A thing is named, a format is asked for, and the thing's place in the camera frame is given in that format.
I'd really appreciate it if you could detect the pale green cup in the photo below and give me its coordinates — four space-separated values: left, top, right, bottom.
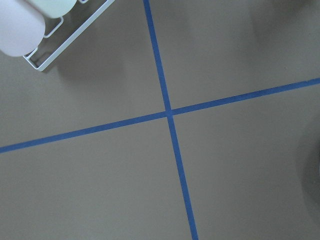
27 0 77 19

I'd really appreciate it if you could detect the pink cup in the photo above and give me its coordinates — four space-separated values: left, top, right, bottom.
0 0 46 57

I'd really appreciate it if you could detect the white wire cup rack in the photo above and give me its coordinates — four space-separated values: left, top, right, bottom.
23 0 113 72

